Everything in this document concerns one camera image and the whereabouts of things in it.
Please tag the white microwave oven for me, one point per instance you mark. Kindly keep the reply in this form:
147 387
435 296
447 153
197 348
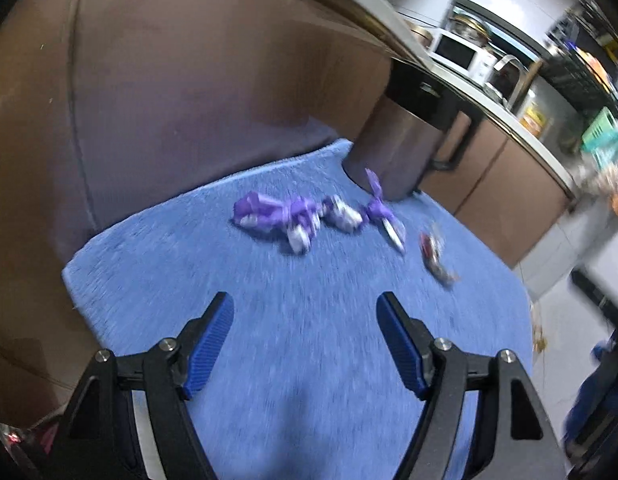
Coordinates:
472 62

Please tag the black dish rack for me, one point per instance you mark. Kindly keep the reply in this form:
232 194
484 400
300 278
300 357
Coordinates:
582 62

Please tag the purple twisted wrapper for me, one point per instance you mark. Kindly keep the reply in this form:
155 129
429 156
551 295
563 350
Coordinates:
380 214

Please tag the blue towel table cover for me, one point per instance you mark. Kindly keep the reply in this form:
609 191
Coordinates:
304 387

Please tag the chrome sink faucet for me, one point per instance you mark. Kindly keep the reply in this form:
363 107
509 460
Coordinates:
507 76

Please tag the green hanging basket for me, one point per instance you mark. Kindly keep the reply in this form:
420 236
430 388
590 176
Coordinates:
599 143

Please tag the purple white candy wrapper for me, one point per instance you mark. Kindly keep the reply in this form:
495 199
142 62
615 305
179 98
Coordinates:
303 223

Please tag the silver red candy wrapper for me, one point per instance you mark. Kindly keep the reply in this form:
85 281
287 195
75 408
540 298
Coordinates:
431 245

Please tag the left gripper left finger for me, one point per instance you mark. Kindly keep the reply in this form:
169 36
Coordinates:
201 341

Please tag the black steel electric kettle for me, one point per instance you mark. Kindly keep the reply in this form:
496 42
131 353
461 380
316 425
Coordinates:
408 125

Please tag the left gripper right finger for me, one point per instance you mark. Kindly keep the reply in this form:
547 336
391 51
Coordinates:
408 340

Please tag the yellow detergent bottle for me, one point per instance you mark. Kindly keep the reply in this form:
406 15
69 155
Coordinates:
533 119

